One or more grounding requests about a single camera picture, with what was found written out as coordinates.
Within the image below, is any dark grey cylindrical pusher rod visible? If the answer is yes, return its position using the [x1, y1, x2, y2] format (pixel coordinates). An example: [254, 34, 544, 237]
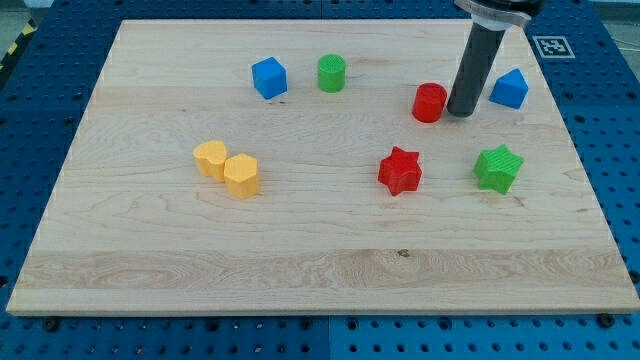
[447, 22, 505, 118]

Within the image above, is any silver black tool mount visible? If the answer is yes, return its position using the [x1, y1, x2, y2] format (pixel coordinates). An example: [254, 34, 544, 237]
[453, 0, 544, 31]

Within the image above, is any red cylinder block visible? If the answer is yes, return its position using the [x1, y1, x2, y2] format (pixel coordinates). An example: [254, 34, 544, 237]
[412, 83, 447, 123]

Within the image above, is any blue triangular prism block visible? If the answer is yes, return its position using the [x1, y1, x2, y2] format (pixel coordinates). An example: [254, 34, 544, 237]
[489, 69, 529, 109]

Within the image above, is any white fiducial marker tag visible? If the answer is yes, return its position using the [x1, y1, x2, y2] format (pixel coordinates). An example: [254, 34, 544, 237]
[533, 35, 575, 59]

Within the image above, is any green star block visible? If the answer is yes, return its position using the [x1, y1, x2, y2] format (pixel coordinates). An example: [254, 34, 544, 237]
[473, 144, 524, 194]

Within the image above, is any red star block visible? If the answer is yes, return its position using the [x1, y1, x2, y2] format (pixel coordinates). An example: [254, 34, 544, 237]
[378, 146, 422, 196]

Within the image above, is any green cylinder block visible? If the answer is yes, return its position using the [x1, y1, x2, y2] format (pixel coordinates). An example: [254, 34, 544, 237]
[317, 54, 346, 93]

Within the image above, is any blue cube block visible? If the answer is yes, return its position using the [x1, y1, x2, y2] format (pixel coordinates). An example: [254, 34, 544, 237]
[251, 57, 288, 100]

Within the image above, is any light wooden board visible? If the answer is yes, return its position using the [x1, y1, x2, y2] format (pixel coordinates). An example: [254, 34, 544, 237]
[7, 20, 639, 316]

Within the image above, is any yellow hexagon block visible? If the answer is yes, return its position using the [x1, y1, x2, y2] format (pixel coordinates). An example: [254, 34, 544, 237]
[224, 153, 260, 199]

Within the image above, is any yellow heart block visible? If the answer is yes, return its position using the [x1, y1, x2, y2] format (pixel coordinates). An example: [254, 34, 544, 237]
[193, 140, 227, 182]

